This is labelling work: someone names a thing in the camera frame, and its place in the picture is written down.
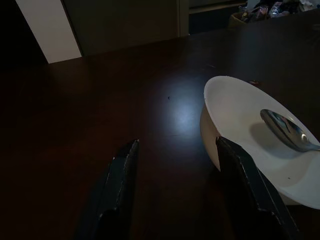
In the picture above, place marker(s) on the grey cabinet door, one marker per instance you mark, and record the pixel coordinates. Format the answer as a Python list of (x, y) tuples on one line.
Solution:
[(125, 25)]

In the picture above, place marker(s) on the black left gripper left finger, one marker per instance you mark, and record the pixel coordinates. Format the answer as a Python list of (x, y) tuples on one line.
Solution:
[(117, 195)]

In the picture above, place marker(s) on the silver metal spoon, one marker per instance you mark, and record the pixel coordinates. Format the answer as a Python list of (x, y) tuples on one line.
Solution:
[(282, 130)]

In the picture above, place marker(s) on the crumpled plastic bags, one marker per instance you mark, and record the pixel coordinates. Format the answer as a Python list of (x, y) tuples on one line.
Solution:
[(272, 6)]

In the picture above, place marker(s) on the brown cardboard box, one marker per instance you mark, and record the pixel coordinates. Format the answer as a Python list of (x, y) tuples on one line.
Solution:
[(237, 18)]

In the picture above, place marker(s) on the white round bowl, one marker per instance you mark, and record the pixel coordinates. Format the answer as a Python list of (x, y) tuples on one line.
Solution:
[(237, 112)]

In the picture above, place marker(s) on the white door frame post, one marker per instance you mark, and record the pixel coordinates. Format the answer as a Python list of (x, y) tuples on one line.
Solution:
[(50, 30)]

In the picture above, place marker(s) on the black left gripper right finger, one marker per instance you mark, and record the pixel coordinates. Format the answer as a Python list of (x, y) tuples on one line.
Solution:
[(250, 200)]

